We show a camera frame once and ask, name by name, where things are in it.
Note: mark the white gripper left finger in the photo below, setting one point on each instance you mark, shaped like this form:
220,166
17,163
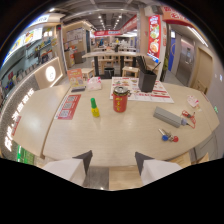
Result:
68,167

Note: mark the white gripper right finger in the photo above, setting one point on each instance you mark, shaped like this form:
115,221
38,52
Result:
155,168

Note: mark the grey power bank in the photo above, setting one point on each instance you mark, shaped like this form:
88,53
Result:
167,117

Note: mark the red QR code sticker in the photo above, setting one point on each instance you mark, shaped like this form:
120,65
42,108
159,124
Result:
68,106

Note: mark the small yellow green-capped bottle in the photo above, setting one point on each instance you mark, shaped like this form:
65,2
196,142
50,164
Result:
95,108

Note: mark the red drink can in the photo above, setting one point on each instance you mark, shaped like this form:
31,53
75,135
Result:
120,99

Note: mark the small pink white packet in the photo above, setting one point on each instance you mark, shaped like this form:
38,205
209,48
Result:
193,100

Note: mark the laminated menu sheet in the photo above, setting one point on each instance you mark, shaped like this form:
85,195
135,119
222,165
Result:
133,91

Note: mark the pink tissue pack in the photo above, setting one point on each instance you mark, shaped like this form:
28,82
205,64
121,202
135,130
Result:
93,83

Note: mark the black chopstick holder box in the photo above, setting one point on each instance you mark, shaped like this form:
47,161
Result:
147,80

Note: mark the orange table sign stand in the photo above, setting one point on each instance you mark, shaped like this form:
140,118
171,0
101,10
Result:
76,78

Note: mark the wooden stool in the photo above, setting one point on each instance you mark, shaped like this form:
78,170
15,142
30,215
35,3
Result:
130,70
87,72

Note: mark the black trash bin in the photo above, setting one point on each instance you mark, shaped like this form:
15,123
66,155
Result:
108,72

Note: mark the wooden dining table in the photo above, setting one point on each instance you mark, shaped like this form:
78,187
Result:
111,56

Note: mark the red food poster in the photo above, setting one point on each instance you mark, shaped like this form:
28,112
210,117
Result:
154,37

